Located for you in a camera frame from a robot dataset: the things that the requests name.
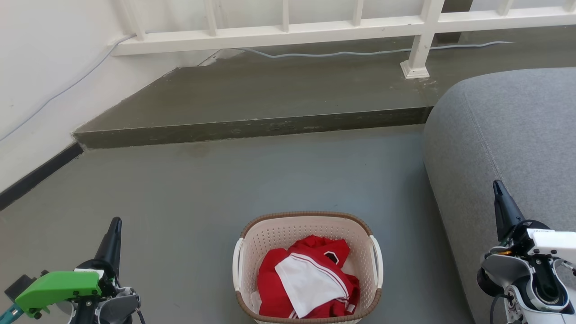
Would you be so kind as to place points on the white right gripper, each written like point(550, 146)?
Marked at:
point(553, 243)

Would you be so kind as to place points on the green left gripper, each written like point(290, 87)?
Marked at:
point(58, 285)

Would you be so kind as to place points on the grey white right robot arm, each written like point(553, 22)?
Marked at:
point(508, 270)

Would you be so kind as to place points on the cream perforated laundry basket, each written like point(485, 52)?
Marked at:
point(270, 234)

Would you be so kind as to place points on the grey fabric sofa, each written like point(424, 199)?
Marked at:
point(504, 130)

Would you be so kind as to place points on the black baseboard strip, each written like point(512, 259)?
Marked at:
point(40, 173)

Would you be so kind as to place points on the red jersey garment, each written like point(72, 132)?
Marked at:
point(270, 283)

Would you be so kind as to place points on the white garment with red trim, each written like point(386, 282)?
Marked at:
point(306, 281)

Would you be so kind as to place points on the raised concrete step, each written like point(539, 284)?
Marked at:
point(270, 94)

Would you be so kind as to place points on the white wooden railing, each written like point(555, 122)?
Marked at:
point(279, 35)

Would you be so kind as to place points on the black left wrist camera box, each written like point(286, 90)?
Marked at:
point(18, 285)

